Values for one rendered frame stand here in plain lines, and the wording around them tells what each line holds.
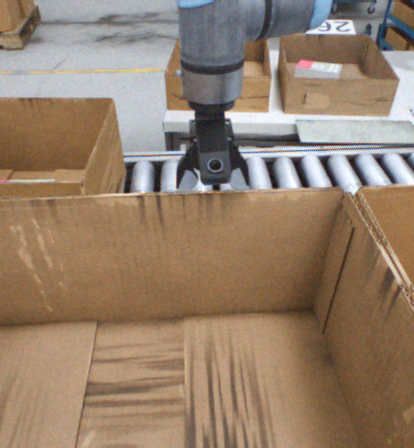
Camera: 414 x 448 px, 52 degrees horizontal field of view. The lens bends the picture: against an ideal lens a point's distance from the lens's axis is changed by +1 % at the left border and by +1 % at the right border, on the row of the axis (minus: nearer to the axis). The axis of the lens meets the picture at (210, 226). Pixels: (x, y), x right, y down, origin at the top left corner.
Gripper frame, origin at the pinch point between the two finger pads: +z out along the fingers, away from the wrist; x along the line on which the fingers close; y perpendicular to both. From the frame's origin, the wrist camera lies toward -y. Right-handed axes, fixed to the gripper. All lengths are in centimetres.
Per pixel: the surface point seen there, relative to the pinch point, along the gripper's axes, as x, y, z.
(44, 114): 32.0, 22.0, -8.3
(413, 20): -167, 272, 43
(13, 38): 153, 344, 70
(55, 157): 32.1, 21.9, 1.4
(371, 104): -45, 45, 2
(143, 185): 13.6, 16.1, 5.4
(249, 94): -13, 49, 0
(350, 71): -49, 75, 5
